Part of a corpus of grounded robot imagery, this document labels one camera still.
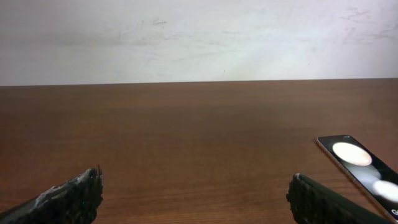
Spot black smartphone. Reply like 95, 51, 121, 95
317, 135, 397, 223

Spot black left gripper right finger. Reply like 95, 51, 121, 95
286, 173, 391, 224

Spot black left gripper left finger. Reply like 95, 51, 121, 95
1, 167, 103, 224

